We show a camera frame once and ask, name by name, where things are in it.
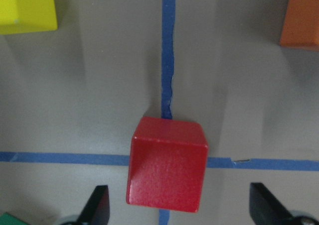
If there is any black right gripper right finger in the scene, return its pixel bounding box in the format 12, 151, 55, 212
249, 183, 294, 225

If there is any green wooden block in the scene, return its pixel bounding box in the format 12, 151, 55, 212
0, 213, 28, 225

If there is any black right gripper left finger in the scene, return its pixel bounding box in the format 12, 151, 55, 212
75, 185, 110, 225

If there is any orange wooden block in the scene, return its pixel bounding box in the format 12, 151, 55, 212
280, 0, 319, 51

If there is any yellow wooden block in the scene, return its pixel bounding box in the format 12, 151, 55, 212
0, 0, 58, 35

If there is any red wooden block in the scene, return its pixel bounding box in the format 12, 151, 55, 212
126, 116, 208, 213

